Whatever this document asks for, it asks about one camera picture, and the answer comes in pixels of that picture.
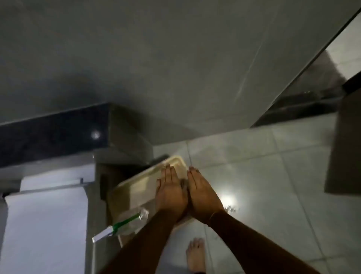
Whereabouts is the person's left hand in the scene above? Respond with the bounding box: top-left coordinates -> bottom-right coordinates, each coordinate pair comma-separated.
155,163 -> 189,221

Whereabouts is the person's right hand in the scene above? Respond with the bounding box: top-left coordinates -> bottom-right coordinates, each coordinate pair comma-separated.
187,166 -> 226,225

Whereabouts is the person's right forearm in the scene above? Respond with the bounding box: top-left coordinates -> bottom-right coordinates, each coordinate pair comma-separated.
208,210 -> 322,274

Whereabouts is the person's left forearm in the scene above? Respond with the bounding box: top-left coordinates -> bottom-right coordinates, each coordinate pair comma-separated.
99,210 -> 179,274

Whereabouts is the beige plastic tray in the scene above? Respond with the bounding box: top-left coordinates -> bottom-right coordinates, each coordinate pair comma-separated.
107,155 -> 189,248

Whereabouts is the thin wrist bangle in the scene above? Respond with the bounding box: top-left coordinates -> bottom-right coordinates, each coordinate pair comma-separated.
209,210 -> 227,226

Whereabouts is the person's bare foot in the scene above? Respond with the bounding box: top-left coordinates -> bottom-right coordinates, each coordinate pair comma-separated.
185,238 -> 207,273

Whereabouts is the green and white stick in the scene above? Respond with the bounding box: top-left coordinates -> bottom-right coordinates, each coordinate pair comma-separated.
92,213 -> 142,243

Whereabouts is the dark stone countertop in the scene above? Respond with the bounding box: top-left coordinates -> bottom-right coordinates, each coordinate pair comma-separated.
0,103 -> 111,168

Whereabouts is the brown wooden cabinet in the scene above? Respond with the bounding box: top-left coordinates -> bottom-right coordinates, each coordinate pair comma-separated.
324,95 -> 361,195

